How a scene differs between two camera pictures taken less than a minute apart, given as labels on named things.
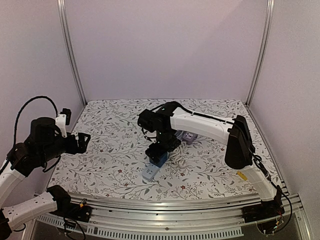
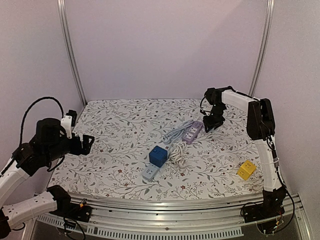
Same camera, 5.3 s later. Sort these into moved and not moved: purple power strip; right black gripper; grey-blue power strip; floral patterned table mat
Moved: right black gripper
Not moved: grey-blue power strip; purple power strip; floral patterned table mat
